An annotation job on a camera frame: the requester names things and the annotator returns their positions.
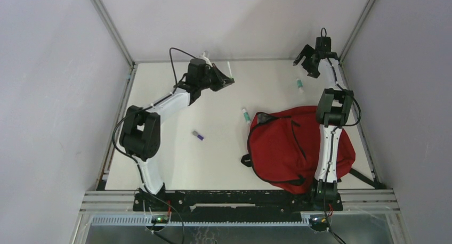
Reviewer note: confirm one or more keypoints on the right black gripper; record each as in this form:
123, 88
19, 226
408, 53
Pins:
307, 51

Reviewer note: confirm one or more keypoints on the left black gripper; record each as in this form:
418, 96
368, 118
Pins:
219, 83

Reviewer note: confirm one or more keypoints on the teal white tube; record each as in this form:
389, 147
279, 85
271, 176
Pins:
246, 116
299, 85

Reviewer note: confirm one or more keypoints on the red student backpack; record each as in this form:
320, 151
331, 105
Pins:
283, 148

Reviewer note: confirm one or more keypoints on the green highlighter pen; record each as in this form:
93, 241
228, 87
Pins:
229, 70

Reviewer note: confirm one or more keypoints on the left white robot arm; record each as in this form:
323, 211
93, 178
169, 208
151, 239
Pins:
140, 129

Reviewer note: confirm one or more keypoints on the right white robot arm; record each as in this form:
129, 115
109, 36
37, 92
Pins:
331, 114

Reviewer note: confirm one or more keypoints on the purple glue stick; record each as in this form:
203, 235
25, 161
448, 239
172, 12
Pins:
197, 135

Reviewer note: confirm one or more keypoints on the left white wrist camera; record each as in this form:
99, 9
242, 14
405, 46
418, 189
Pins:
204, 56

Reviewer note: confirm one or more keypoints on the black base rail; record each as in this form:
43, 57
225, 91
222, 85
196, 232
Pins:
232, 206

